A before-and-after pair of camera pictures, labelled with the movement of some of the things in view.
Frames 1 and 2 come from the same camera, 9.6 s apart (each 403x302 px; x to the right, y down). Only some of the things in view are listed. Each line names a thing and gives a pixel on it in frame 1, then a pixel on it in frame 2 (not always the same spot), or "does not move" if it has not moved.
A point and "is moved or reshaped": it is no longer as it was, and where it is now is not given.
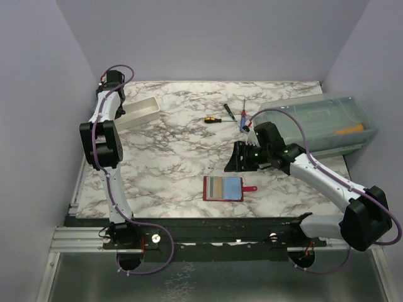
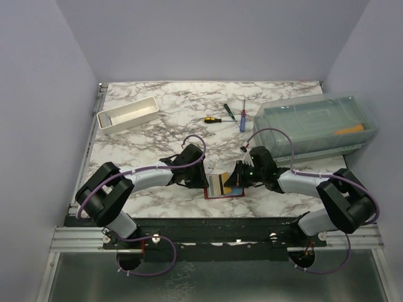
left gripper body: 121,101 to 194,177
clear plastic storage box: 332,126 does not move
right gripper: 235,163 to 237,177
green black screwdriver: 230,112 does not move
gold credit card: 218,187 is moved or reshaped
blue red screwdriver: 243,117 does not move
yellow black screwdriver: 211,119 does not move
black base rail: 206,239 does not move
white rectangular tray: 138,112 does not move
